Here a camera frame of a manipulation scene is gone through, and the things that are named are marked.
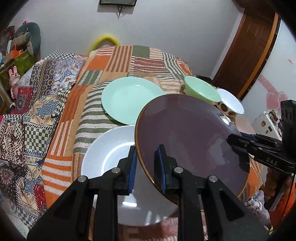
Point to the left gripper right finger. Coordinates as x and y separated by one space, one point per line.
177 181

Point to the mint green bowl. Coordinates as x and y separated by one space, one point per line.
200 89

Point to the mint green plate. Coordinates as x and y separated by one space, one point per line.
124 98

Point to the grey plush toy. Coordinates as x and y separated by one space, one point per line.
28 35

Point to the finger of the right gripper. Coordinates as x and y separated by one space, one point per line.
261 139
240 145

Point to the white sticker-covered appliance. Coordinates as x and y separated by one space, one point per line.
265 125

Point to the green storage box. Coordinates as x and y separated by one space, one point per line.
23 62

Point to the purple plate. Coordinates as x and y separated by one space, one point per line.
195 134

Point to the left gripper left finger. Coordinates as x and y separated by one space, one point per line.
118 181

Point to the small black wall monitor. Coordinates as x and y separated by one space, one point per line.
118 2

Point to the patterned quilt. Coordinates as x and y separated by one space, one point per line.
26 135

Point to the brown wooden door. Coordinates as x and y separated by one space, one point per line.
250 48

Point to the white bowl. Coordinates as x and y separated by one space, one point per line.
231 101

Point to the white flat plate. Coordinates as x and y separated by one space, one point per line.
112 166

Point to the striped patchwork tablecloth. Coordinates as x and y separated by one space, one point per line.
83 118

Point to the yellow foam arch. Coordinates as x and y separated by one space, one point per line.
103 39

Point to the pink bunny toy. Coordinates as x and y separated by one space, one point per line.
14 82

